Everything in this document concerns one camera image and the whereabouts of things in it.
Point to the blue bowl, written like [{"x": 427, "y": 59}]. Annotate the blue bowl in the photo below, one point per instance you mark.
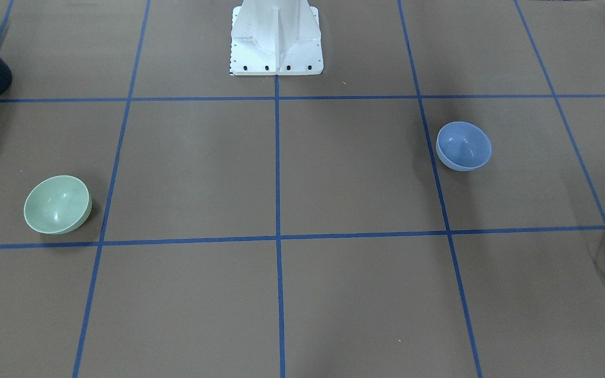
[{"x": 463, "y": 147}]

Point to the green bowl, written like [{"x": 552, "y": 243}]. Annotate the green bowl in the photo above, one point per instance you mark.
[{"x": 58, "y": 205}]

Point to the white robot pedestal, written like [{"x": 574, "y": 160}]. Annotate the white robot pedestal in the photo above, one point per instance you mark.
[{"x": 275, "y": 38}]

